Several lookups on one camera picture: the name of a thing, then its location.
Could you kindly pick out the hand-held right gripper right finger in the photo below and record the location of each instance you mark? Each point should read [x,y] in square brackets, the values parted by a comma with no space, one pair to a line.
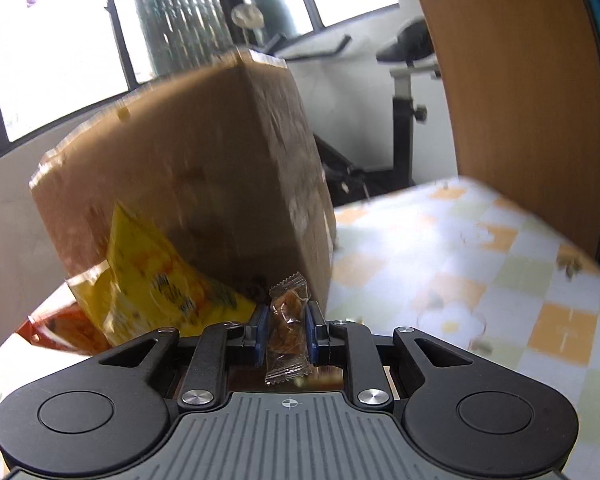
[311,335]

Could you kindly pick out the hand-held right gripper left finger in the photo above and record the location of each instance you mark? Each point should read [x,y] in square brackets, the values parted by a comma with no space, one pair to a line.
[260,335]

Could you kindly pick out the clear candy packet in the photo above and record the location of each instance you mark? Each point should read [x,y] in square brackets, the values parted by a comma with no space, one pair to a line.
[286,320]

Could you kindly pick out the large yellow snack packet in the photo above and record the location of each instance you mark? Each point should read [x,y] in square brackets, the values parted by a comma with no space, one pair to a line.
[150,285]

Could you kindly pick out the brown cardboard box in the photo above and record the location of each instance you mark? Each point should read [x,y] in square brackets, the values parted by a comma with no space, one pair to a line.
[205,160]

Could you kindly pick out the orange snack packet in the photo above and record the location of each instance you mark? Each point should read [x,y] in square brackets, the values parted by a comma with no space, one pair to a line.
[60,332]

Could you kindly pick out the checked floral tablecloth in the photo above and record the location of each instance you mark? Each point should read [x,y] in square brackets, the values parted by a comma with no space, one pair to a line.
[430,260]

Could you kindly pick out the black exercise bike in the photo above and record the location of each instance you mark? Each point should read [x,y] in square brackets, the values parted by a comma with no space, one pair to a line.
[402,85]

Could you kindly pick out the wooden panel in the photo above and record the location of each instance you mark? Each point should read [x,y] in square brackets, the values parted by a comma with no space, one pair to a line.
[505,85]

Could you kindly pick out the white plastic bag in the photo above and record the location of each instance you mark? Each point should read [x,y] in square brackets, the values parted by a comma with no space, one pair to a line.
[248,15]

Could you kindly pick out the perforated metal screen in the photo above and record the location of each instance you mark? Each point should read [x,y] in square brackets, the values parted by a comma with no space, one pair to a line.
[180,15]

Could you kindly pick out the black framed window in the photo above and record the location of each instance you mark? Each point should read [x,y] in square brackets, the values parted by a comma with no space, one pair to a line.
[115,15]

